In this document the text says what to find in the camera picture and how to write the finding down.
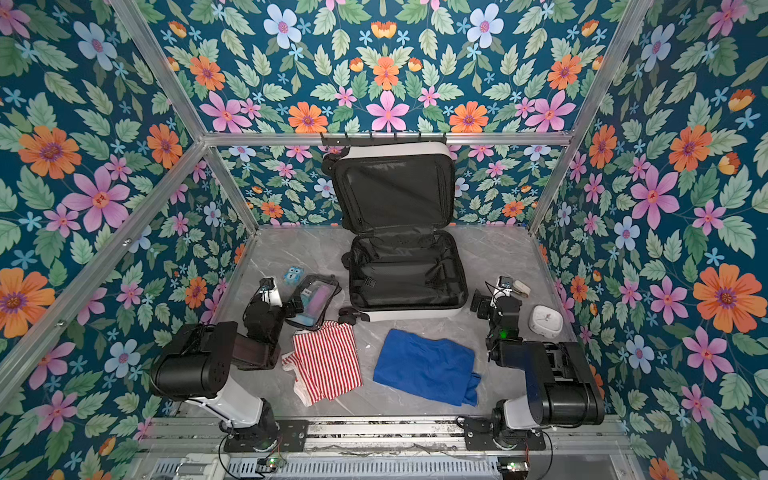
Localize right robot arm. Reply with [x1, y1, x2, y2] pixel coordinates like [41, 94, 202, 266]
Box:
[463, 276, 605, 450]

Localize clear toiletry pouch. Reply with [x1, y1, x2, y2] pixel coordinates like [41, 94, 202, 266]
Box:
[285, 274, 341, 331]

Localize black hook rack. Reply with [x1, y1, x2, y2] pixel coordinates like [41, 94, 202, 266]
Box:
[320, 132, 431, 147]

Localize white round alarm clock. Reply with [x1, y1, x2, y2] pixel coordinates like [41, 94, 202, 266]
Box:
[528, 305, 564, 339]

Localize red white striped garment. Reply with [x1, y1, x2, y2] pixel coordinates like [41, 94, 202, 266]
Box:
[281, 322, 363, 407]

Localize small beige stapler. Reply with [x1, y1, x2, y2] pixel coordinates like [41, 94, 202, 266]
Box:
[511, 279, 531, 298]

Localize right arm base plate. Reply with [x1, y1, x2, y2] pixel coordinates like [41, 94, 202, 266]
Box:
[454, 416, 547, 451]

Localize white hard-shell suitcase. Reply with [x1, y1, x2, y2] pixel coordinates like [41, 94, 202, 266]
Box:
[322, 142, 468, 322]

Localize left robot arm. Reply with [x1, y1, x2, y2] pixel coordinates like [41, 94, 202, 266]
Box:
[150, 277, 304, 452]

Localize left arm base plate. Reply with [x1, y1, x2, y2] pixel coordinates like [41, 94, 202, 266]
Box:
[222, 420, 310, 453]

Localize small teal owl toy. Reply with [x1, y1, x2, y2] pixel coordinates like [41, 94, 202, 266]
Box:
[283, 266, 304, 286]

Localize aluminium mounting rail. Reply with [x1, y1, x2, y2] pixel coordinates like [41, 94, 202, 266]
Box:
[143, 415, 631, 457]

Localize blue cloth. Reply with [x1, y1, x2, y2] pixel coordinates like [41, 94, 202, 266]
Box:
[373, 330, 482, 407]

